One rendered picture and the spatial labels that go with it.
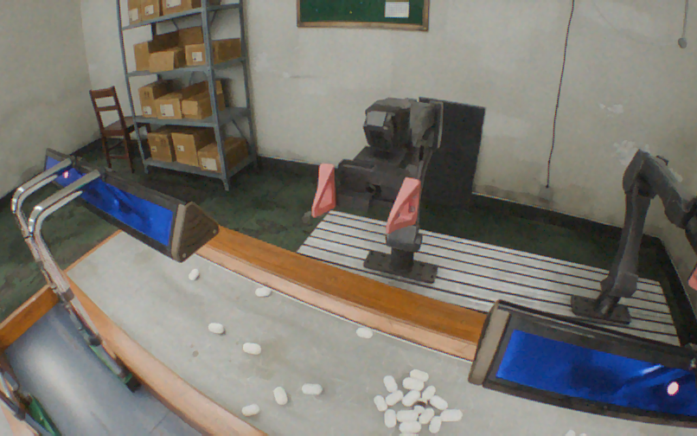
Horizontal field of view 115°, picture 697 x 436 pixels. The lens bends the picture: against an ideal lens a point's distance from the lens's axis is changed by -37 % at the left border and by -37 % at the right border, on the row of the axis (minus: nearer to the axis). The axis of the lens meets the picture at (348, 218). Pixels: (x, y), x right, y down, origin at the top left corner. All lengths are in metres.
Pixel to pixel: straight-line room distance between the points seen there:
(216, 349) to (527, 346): 0.59
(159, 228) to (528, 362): 0.44
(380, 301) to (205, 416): 0.42
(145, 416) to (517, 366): 0.69
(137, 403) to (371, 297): 0.56
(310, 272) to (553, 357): 0.62
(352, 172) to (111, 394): 0.69
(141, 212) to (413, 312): 0.54
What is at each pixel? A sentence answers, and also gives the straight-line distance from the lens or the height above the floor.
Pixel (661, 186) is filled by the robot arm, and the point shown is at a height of 1.08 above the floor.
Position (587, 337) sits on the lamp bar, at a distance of 0.32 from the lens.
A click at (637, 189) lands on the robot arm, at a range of 0.96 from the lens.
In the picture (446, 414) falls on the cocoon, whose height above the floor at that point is 0.76.
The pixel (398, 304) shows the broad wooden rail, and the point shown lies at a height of 0.76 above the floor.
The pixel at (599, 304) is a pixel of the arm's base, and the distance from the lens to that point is 1.03.
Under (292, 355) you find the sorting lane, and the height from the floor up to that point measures 0.74.
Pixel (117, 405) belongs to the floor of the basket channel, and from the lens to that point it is 0.84.
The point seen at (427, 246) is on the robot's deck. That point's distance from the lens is 1.07.
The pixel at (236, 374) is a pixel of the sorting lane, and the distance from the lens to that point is 0.70.
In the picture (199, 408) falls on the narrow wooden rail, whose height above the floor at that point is 0.76.
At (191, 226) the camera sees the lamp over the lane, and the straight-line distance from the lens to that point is 0.46.
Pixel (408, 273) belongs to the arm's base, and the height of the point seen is 0.68.
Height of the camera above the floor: 1.32
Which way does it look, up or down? 34 degrees down
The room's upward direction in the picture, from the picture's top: straight up
